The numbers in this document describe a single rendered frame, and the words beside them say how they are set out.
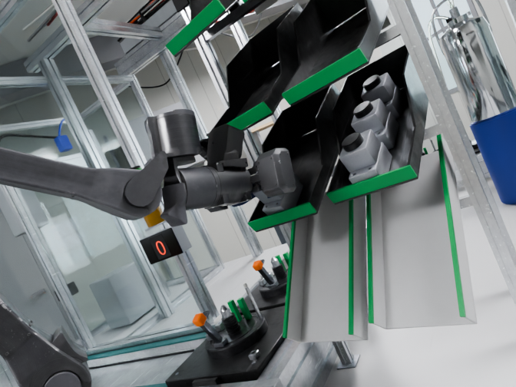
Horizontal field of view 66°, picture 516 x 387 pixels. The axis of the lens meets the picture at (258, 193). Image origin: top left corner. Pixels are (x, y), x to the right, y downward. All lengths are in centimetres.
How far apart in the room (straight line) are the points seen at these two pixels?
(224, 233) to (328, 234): 421
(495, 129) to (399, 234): 74
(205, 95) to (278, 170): 460
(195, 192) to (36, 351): 24
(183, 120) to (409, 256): 39
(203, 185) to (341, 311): 31
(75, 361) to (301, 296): 39
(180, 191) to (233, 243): 445
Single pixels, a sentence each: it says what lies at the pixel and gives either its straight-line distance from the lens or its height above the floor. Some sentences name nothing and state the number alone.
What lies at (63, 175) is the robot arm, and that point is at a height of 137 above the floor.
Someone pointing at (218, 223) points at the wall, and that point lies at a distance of 491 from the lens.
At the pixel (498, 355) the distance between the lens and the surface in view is 78.
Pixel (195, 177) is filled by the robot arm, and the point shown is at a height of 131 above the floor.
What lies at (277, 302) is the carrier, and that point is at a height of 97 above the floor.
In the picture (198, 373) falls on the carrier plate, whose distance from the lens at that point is 86.
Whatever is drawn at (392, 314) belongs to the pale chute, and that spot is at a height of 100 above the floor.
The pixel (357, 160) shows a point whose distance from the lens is 57.
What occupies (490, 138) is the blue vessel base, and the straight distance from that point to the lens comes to 138.
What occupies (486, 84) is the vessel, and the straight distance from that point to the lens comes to 136.
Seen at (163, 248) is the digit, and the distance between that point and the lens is 105.
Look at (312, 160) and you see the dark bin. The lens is 74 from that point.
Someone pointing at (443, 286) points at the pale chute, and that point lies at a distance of 63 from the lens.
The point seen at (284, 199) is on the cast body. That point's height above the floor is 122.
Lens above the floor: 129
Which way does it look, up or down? 4 degrees down
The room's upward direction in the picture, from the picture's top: 25 degrees counter-clockwise
